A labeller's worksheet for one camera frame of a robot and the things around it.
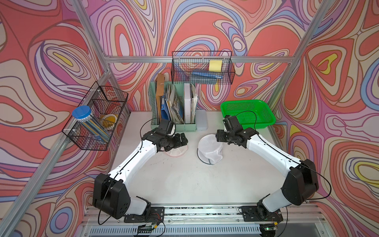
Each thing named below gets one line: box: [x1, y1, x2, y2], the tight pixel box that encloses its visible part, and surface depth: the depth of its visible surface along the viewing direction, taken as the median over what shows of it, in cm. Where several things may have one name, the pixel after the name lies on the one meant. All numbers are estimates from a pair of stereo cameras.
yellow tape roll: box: [101, 114, 118, 128], surface depth 80 cm
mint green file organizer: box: [149, 81, 198, 132], surface depth 100 cm
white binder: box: [184, 82, 192, 124], surface depth 99 cm
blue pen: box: [191, 71, 224, 79], surface depth 90 cm
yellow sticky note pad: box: [208, 60, 223, 73], surface depth 90 cm
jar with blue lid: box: [72, 105, 111, 143], surface depth 64 cm
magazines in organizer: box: [164, 83, 185, 124], surface depth 100 cm
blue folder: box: [160, 95, 171, 121], surface depth 97 cm
